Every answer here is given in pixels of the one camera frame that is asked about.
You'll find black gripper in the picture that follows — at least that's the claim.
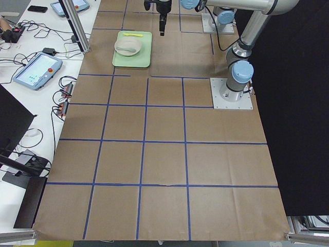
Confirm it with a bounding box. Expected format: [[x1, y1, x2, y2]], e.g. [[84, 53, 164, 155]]
[[143, 0, 172, 36]]

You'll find yellow plastic fork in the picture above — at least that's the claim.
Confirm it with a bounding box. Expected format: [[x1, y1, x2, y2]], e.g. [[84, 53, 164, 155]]
[[123, 33, 143, 37]]

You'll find white round plate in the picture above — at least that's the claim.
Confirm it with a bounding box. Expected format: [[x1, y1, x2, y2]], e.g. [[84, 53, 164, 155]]
[[114, 37, 142, 56]]

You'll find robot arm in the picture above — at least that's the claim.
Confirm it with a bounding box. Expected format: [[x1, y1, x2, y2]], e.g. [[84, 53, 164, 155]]
[[213, 6, 235, 28], [180, 1, 298, 102]]

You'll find light green tray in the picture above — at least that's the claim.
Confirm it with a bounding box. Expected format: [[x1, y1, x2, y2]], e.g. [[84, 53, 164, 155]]
[[112, 31, 152, 68]]

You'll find far teach pendant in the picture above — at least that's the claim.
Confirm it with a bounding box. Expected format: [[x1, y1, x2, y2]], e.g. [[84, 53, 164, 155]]
[[50, 0, 90, 17]]

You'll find teach pendant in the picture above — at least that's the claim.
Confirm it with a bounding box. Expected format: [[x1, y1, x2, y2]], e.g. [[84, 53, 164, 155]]
[[50, 0, 90, 17], [13, 52, 63, 90]]

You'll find black power adapter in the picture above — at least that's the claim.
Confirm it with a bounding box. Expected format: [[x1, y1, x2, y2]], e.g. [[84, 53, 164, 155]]
[[42, 47, 57, 56]]

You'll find black smartphone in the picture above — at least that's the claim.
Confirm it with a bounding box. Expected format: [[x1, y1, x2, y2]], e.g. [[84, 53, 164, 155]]
[[27, 5, 48, 13]]

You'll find brown paper table cover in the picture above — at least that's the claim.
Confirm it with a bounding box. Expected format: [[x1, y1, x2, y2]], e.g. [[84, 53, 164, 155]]
[[34, 1, 289, 240]]

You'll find near teach pendant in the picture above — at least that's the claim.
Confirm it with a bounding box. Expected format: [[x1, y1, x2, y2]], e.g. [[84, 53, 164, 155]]
[[13, 52, 63, 90]]

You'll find black monitor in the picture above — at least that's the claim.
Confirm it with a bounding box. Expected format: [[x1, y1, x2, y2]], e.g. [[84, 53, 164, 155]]
[[1, 86, 48, 228]]

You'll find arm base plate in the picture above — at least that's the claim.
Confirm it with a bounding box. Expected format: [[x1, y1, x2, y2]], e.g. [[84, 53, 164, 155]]
[[201, 13, 234, 35], [210, 78, 253, 110]]

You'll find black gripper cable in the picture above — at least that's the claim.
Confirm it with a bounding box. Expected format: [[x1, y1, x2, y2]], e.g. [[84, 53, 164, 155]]
[[203, 5, 234, 52]]

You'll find aluminium frame post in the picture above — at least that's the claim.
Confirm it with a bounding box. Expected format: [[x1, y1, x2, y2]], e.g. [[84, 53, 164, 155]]
[[59, 0, 90, 53]]

